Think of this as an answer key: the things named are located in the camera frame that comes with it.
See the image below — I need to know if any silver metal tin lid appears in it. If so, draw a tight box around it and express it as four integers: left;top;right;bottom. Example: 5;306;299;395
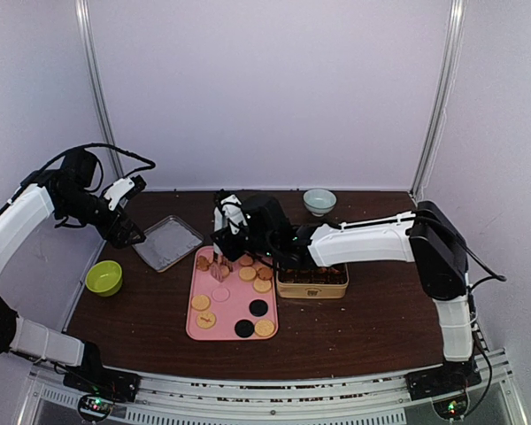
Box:
133;215;204;273

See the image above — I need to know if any aluminium corner post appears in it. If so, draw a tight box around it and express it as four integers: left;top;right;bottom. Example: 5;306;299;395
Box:
410;0;467;202
73;0;125;178

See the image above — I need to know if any green bowl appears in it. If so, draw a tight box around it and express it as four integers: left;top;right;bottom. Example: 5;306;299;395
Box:
85;260;123;298

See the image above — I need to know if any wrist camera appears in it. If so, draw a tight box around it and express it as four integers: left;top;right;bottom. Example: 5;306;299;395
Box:
242;194;291;238
60;148;100;189

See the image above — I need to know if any pink tray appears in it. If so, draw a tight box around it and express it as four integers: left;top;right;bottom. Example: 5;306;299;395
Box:
185;246;279;342

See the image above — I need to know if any aluminium corner post left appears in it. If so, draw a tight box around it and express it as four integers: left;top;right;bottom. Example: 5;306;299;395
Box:
73;0;125;178

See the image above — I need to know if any pink round cookie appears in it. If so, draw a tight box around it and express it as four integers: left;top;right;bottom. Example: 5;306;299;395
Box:
212;288;230;303

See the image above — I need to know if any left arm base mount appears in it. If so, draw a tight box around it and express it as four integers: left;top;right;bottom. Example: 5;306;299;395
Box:
60;366;141;403

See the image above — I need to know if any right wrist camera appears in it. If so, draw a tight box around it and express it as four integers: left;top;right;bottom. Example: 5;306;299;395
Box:
242;194;291;238

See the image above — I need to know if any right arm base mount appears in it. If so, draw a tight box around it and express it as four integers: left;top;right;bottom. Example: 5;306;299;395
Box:
405;362;481;400

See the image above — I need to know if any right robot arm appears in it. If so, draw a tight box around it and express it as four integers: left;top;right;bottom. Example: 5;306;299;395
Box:
211;190;506;391

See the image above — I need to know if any gold cookie tin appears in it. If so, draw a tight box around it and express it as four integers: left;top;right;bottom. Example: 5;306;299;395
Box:
275;264;349;299

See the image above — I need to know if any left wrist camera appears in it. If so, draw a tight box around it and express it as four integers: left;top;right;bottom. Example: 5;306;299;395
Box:
60;148;100;189

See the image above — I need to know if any aluminium corner post right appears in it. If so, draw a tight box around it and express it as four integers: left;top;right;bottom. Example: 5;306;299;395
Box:
410;0;467;202

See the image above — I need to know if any black sandwich cookie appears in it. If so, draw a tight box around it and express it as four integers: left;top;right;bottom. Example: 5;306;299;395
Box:
249;299;269;317
235;320;255;338

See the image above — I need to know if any pale blue ceramic bowl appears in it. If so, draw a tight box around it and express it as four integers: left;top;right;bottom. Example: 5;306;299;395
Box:
303;189;337;217

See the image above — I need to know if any yellow round cookie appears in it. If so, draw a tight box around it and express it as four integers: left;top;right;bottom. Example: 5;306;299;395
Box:
254;320;276;337

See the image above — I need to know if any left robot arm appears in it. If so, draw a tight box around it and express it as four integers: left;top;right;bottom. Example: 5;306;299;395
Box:
0;143;145;393

